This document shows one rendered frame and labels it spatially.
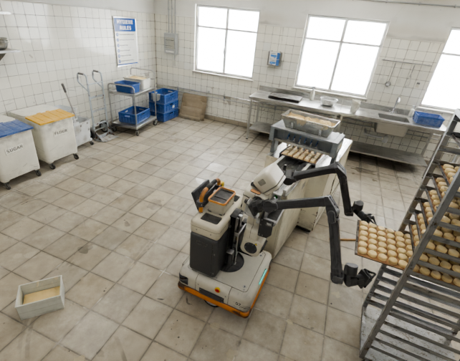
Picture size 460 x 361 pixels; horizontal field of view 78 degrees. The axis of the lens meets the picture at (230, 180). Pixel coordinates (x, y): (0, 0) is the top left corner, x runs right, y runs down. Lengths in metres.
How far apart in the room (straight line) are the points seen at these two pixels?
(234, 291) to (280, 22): 5.11
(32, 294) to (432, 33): 6.41
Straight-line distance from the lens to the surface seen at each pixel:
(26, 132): 4.51
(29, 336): 2.80
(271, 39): 6.34
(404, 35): 6.19
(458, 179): 1.70
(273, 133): 3.18
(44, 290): 2.96
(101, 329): 2.65
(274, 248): 2.92
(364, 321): 2.75
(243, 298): 2.41
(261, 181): 1.96
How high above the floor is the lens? 2.14
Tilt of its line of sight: 29 degrees down
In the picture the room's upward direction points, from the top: 6 degrees clockwise
